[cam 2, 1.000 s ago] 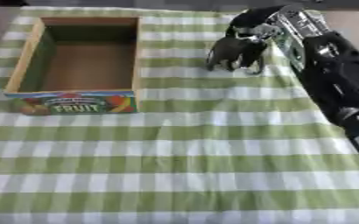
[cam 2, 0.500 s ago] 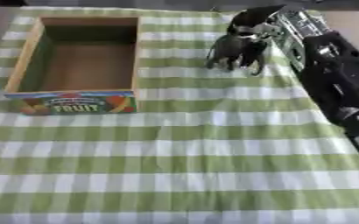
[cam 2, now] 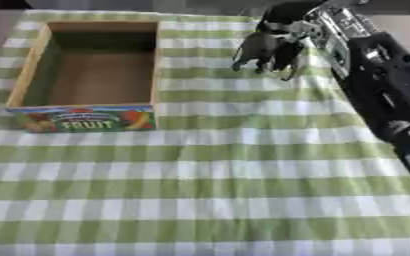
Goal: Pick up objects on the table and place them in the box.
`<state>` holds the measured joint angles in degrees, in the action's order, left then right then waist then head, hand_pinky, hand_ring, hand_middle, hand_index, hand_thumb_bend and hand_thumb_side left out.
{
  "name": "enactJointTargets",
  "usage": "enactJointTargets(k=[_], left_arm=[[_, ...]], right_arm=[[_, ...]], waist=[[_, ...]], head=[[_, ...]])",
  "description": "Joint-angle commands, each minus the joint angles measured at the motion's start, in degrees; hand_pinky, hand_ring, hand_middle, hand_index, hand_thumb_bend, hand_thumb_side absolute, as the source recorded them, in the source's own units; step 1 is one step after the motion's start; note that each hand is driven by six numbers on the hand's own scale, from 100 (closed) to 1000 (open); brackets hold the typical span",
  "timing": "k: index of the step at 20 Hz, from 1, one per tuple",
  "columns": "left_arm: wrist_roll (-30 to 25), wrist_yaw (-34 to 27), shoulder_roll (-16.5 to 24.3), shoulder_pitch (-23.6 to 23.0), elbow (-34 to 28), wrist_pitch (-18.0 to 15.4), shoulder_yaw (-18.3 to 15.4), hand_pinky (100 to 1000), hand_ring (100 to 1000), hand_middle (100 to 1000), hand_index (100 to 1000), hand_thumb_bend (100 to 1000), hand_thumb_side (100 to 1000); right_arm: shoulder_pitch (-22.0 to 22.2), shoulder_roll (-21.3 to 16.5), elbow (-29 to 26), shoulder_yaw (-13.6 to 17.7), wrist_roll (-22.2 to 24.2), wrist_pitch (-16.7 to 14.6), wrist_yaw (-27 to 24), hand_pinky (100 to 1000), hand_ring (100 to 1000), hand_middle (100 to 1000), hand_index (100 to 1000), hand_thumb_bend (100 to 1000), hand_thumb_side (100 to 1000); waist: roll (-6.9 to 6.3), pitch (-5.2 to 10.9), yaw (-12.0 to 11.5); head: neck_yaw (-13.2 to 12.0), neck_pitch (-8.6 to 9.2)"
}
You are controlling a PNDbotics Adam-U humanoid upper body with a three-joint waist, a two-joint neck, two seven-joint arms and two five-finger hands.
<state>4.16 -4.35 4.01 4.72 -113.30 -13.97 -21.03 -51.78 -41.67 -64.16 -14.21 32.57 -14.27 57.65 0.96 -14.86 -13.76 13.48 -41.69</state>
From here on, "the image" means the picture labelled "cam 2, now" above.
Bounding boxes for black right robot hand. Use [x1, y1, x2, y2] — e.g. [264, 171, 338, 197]
[231, 2, 328, 82]

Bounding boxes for tan cardboard box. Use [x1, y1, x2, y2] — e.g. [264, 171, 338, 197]
[3, 20, 163, 134]

